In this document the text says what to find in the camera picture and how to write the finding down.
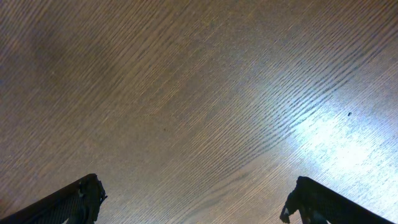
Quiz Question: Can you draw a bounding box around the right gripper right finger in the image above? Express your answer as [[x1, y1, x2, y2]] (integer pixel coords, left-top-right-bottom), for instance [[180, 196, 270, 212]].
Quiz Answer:
[[280, 176, 392, 224]]

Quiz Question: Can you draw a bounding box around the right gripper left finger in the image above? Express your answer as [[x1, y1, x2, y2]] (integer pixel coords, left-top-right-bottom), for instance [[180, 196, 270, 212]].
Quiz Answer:
[[1, 174, 107, 224]]

